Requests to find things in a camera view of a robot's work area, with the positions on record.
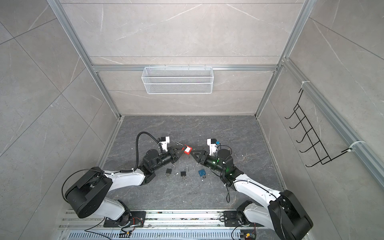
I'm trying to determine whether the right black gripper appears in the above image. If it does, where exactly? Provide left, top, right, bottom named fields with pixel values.
left=191, top=150, right=227, bottom=175

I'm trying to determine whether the red padlock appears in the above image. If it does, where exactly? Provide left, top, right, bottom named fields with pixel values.
left=177, top=142, right=192, bottom=155

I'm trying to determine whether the blue padlock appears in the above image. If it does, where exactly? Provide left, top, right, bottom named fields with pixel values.
left=198, top=167, right=207, bottom=179

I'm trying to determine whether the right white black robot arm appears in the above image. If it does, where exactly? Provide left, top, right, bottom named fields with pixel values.
left=191, top=149, right=314, bottom=240

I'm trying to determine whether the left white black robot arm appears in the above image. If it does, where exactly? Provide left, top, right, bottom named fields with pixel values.
left=62, top=146, right=191, bottom=227

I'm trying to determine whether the black padlock left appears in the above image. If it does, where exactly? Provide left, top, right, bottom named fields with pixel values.
left=165, top=164, right=178, bottom=177

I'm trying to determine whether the black padlock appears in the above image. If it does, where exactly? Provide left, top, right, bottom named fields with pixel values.
left=180, top=167, right=189, bottom=181
left=165, top=164, right=178, bottom=177

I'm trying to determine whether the black padlock middle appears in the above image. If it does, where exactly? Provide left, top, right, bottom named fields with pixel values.
left=180, top=167, right=189, bottom=181

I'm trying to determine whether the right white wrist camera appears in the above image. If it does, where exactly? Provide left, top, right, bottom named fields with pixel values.
left=207, top=139, right=220, bottom=156

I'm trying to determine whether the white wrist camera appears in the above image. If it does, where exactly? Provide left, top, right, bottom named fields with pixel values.
left=207, top=139, right=220, bottom=156
left=158, top=136, right=170, bottom=153

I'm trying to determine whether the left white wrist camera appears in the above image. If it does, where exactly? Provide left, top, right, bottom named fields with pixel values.
left=158, top=136, right=170, bottom=153

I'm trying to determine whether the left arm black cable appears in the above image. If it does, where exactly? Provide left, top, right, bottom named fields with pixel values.
left=134, top=131, right=160, bottom=172

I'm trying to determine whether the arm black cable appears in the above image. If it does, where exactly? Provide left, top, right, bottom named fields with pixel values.
left=134, top=131, right=160, bottom=172
left=223, top=176, right=232, bottom=204

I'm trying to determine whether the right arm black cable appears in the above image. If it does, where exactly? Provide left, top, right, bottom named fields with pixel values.
left=223, top=176, right=232, bottom=204

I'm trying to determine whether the aluminium front rail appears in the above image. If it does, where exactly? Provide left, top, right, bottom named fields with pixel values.
left=58, top=208, right=310, bottom=231

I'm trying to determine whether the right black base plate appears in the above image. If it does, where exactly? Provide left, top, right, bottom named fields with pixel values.
left=219, top=211, right=263, bottom=227

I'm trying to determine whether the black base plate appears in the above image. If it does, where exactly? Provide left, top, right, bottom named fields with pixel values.
left=103, top=211, right=147, bottom=228
left=219, top=211, right=263, bottom=227

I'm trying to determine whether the white wire mesh basket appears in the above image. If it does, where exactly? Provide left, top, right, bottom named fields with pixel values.
left=142, top=67, right=214, bottom=95

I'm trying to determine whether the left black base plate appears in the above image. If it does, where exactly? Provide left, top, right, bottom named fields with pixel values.
left=103, top=211, right=147, bottom=228

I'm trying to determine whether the black wire hook rack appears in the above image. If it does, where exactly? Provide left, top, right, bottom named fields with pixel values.
left=284, top=89, right=353, bottom=168

